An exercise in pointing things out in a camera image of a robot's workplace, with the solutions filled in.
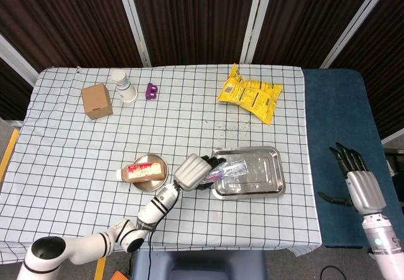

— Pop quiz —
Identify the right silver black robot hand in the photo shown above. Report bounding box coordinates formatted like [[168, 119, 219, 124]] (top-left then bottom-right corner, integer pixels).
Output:
[[317, 142, 388, 215]]

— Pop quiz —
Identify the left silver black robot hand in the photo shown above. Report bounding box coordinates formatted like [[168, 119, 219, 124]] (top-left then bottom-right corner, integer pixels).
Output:
[[172, 153, 227, 192]]

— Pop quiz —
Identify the brown sauce bottle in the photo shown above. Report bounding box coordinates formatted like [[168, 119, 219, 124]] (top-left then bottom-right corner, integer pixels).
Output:
[[115, 161, 169, 183]]

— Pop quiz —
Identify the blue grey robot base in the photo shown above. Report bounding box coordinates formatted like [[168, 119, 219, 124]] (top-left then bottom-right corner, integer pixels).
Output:
[[131, 250, 268, 280]]

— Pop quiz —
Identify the round steel plate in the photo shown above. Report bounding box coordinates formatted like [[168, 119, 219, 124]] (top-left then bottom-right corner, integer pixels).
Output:
[[132, 154, 169, 192]]

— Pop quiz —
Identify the rectangular steel tray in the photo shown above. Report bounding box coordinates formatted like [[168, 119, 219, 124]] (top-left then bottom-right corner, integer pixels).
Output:
[[210, 146, 287, 201]]

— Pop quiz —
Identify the purple plastic block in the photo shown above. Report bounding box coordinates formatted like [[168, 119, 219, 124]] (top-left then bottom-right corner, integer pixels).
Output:
[[145, 83, 159, 100]]

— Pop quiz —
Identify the yellow snack bag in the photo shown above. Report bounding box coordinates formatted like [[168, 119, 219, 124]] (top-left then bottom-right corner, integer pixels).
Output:
[[217, 62, 283, 125]]

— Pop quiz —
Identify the white paper cup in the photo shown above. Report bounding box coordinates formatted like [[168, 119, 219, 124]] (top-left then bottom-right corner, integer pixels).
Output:
[[110, 69, 139, 105]]

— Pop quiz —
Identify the brown cardboard box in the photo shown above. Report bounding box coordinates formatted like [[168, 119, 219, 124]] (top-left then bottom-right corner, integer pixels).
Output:
[[81, 83, 114, 120]]

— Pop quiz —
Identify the orange object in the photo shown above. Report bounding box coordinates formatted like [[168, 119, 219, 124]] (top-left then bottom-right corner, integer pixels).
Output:
[[109, 269, 133, 280]]

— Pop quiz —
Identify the white checkered tablecloth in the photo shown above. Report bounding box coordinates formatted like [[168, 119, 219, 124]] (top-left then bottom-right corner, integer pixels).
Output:
[[0, 64, 323, 264]]

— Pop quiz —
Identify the brown partition with white frames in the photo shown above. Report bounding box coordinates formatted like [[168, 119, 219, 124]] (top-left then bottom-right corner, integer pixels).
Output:
[[0, 0, 404, 145]]

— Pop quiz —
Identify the black floor cable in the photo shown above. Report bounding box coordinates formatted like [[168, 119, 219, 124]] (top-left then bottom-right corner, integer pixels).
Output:
[[320, 264, 348, 280]]

